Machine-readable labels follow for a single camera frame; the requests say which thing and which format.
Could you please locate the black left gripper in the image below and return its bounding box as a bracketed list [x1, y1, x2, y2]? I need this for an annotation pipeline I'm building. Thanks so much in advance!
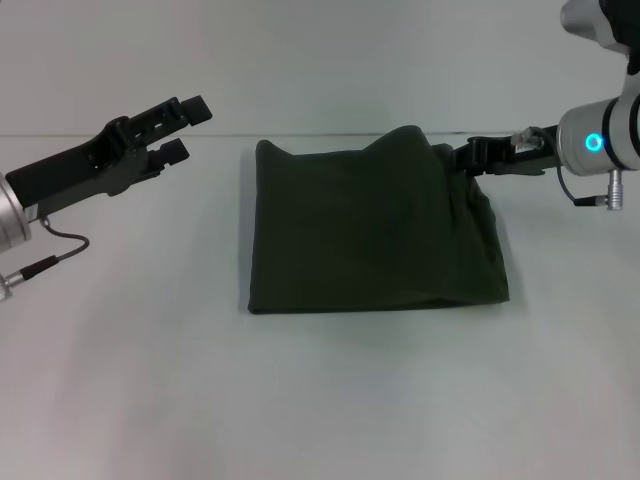
[4, 94, 214, 217]

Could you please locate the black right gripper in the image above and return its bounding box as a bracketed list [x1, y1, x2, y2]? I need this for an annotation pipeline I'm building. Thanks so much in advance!
[446, 123, 562, 177]

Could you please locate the dark green t-shirt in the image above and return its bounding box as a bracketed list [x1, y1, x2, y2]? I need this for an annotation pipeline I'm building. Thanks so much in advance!
[247, 124, 511, 316]

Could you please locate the clear ethernet cable plug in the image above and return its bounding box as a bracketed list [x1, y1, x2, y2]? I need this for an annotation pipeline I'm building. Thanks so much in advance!
[510, 127, 545, 152]

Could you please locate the thin dark gripper cable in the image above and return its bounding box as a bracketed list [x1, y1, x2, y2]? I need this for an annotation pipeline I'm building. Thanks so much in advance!
[0, 217, 92, 302]
[555, 167, 627, 212]

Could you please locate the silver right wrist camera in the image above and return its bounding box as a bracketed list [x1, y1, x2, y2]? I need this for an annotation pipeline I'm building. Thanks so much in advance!
[559, 0, 640, 62]

